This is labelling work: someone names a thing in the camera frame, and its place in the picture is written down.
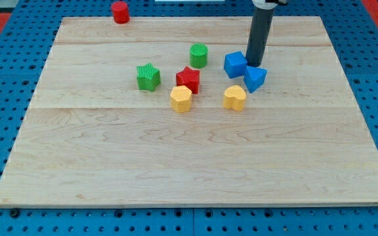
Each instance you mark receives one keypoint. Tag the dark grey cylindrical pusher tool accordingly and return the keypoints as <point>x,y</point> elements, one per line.
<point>258,36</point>

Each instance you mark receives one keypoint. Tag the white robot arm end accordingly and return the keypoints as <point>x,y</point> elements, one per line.
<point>269,4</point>

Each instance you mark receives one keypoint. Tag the light wooden board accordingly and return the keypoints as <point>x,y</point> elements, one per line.
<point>91,139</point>

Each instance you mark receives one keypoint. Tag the yellow heart block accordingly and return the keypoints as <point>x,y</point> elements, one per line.
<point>234,98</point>

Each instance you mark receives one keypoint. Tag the green cylinder block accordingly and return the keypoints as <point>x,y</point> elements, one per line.
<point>198,55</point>

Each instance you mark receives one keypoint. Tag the red star block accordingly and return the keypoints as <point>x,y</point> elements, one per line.
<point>190,78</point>

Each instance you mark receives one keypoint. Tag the yellow hexagon block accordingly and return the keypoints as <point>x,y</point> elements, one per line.
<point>181,99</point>

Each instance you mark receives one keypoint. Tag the blue triangular prism block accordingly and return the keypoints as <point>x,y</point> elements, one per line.
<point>254,78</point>

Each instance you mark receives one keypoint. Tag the red cylinder block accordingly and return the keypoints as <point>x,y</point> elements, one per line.
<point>120,12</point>

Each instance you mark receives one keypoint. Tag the blue cube block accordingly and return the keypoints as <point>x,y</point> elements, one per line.
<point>235,64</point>

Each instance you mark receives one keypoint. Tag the green star block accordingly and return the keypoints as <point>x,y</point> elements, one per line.
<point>148,77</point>

